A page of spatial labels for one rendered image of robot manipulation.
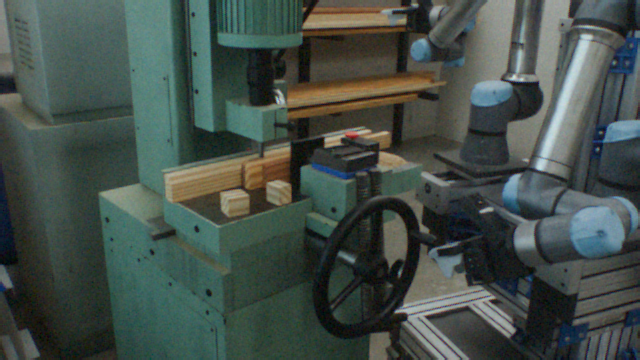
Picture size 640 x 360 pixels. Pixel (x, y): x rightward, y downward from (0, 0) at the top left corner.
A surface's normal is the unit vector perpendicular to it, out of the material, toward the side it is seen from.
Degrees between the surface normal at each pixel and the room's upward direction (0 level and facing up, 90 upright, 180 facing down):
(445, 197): 90
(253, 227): 90
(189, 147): 90
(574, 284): 90
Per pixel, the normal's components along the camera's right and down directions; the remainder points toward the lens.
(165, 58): -0.73, 0.22
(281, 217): 0.68, 0.26
